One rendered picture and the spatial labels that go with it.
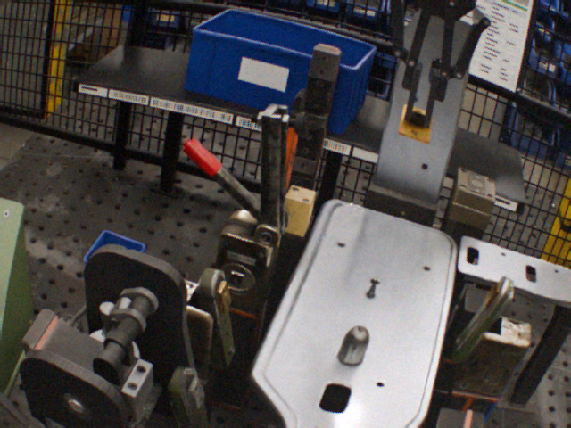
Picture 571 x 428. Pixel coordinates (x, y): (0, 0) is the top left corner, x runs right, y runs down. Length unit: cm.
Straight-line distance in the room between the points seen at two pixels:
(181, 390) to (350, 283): 38
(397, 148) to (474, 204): 16
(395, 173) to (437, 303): 27
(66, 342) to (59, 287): 75
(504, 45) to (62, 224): 100
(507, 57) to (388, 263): 54
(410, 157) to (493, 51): 35
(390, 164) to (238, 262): 33
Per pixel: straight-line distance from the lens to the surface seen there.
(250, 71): 125
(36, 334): 73
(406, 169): 116
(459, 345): 92
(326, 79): 114
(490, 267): 109
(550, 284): 112
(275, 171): 87
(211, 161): 91
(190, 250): 147
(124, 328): 59
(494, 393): 97
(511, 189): 127
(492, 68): 137
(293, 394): 80
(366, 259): 102
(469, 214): 115
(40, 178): 167
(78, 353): 60
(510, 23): 134
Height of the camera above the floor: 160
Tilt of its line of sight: 34 degrees down
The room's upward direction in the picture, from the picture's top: 11 degrees clockwise
